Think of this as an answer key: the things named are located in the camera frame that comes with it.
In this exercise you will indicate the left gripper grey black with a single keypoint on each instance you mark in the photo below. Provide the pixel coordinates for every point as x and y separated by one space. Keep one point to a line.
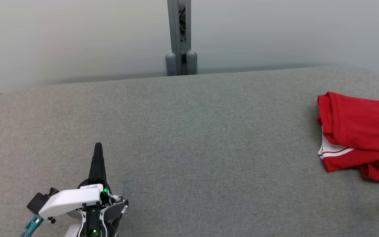
117 208

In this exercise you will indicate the red jersey with number 23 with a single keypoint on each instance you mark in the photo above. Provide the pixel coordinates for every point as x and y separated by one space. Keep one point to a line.
357 121

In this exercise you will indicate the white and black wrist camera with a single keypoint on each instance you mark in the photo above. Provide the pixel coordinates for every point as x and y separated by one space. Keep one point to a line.
71 200

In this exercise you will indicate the grey aluminium partition post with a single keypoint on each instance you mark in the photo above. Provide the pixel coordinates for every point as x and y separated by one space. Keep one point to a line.
175 39

